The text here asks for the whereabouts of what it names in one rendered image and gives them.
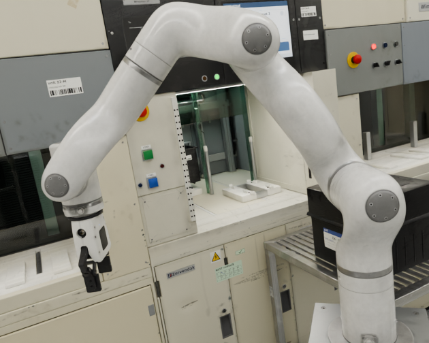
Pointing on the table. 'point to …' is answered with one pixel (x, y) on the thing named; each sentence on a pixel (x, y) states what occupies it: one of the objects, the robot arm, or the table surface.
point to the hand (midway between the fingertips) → (99, 277)
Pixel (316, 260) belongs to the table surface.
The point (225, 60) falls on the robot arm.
